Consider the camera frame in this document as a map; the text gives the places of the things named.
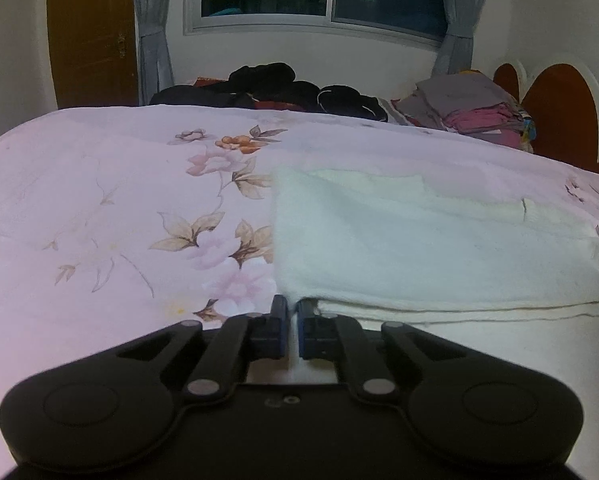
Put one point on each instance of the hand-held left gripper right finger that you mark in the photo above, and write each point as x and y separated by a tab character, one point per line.
305	332

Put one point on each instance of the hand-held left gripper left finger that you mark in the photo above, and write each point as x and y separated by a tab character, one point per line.
279	332

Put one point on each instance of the white cloth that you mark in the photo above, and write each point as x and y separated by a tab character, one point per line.
404	250

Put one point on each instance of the stack of folded clothes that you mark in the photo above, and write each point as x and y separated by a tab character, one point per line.
469	105

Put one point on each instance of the pile of black clothes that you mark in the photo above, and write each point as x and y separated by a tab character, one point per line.
274	85

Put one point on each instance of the red and white headboard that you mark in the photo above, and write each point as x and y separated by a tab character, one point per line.
564	110

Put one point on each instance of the pink floral bedsheet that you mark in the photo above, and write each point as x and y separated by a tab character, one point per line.
104	200

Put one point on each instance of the striped cloth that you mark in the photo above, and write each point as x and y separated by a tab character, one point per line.
392	110

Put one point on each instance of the grey curtain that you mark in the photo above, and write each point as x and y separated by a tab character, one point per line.
457	20
152	35

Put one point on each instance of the wooden door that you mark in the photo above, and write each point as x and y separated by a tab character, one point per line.
89	35

